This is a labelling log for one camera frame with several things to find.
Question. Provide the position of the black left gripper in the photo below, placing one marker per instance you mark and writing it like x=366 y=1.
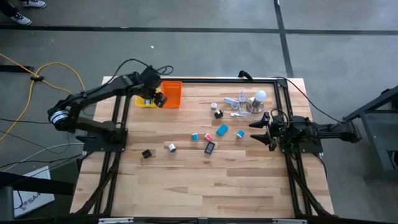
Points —
x=160 y=99

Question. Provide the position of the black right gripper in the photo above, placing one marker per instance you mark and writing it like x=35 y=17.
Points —
x=273 y=133

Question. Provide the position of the white and blue charger cube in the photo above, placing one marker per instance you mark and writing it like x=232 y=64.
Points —
x=195 y=137
x=240 y=134

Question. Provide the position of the teal rectangular box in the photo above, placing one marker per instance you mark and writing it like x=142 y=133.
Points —
x=222 y=130

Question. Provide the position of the black and white charger cube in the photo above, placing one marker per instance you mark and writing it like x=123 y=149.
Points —
x=172 y=148

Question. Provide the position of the pink charger cube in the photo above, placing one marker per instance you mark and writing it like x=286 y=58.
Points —
x=208 y=137

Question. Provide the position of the purple rectangular box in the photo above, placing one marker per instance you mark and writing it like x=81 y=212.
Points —
x=210 y=148

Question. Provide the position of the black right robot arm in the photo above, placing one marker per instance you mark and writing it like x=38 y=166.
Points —
x=335 y=132

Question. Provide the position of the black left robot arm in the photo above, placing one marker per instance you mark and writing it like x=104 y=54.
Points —
x=102 y=90

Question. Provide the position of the orange plastic basket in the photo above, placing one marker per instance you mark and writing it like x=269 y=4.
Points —
x=171 y=93

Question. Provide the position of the yellow plastic basket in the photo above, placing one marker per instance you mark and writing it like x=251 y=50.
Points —
x=140 y=104

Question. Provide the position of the white bulb lamp brass base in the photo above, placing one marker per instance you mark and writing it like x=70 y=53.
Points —
x=260 y=96

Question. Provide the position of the white power adapter bar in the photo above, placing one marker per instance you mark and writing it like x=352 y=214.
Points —
x=229 y=100

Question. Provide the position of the small silver cap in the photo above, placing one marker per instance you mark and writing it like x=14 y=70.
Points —
x=214 y=105

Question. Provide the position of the black metal stand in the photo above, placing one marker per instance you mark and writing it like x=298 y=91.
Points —
x=379 y=140

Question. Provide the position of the black floor strip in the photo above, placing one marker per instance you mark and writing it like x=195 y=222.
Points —
x=15 y=68

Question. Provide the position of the black beam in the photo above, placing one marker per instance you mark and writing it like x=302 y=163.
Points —
x=37 y=184

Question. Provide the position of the person's white shoe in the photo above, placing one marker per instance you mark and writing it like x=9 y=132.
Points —
x=21 y=19
x=34 y=3

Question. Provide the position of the white sign board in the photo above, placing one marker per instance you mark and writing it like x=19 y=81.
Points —
x=34 y=199

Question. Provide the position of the person's leg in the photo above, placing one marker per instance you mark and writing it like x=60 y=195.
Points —
x=7 y=7

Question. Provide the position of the white table bracket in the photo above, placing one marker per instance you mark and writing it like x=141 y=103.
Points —
x=289 y=221
x=116 y=221

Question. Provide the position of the grey post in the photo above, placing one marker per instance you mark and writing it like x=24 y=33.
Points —
x=6 y=205

